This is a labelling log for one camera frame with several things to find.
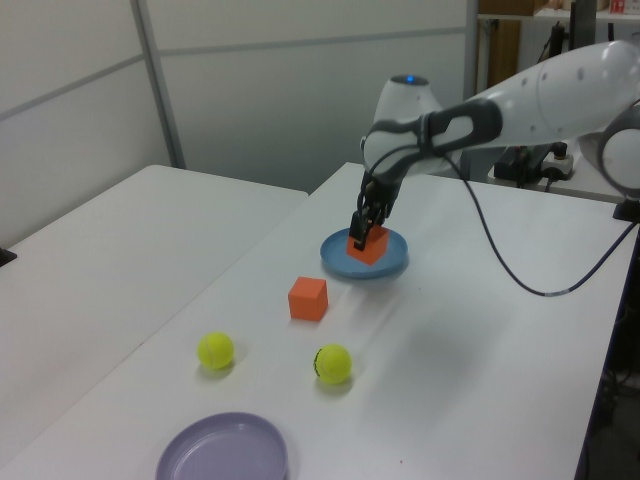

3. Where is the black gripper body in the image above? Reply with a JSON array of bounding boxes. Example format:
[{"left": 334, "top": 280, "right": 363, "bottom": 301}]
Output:
[{"left": 356, "top": 172, "right": 402, "bottom": 224}]

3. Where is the orange cube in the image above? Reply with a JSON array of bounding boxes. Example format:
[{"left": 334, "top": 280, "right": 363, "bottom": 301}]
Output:
[
  {"left": 346, "top": 225, "right": 390, "bottom": 266},
  {"left": 287, "top": 276, "right": 329, "bottom": 321}
]

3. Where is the yellow tennis ball black print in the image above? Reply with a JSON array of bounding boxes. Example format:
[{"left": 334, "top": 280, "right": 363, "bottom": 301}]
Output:
[{"left": 313, "top": 342, "right": 354, "bottom": 386}]

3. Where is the plain yellow tennis ball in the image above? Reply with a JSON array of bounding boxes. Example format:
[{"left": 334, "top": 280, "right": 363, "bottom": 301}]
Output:
[{"left": 196, "top": 331, "right": 236, "bottom": 371}]

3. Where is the blue plate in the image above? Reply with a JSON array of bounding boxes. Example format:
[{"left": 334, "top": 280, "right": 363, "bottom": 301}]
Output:
[{"left": 320, "top": 227, "right": 410, "bottom": 280}]

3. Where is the white emergency stop box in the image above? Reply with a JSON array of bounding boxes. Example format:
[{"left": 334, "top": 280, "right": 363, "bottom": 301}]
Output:
[{"left": 542, "top": 142, "right": 575, "bottom": 182}]

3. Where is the black monitor stand pole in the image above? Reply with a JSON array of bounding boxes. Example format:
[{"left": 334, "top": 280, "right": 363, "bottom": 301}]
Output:
[{"left": 547, "top": 22, "right": 569, "bottom": 64}]

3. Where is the purple plate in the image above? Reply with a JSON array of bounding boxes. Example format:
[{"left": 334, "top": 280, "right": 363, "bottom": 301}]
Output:
[{"left": 154, "top": 411, "right": 290, "bottom": 480}]

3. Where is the dark monitor screen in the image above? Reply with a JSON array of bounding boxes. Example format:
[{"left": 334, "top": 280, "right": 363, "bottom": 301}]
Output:
[{"left": 569, "top": 0, "right": 599, "bottom": 51}]

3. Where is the grey partition post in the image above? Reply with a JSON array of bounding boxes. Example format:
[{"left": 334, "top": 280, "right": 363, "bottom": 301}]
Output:
[{"left": 459, "top": 0, "right": 482, "bottom": 179}]

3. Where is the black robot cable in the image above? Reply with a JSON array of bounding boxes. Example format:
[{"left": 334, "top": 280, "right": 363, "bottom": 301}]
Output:
[{"left": 360, "top": 142, "right": 634, "bottom": 297}]

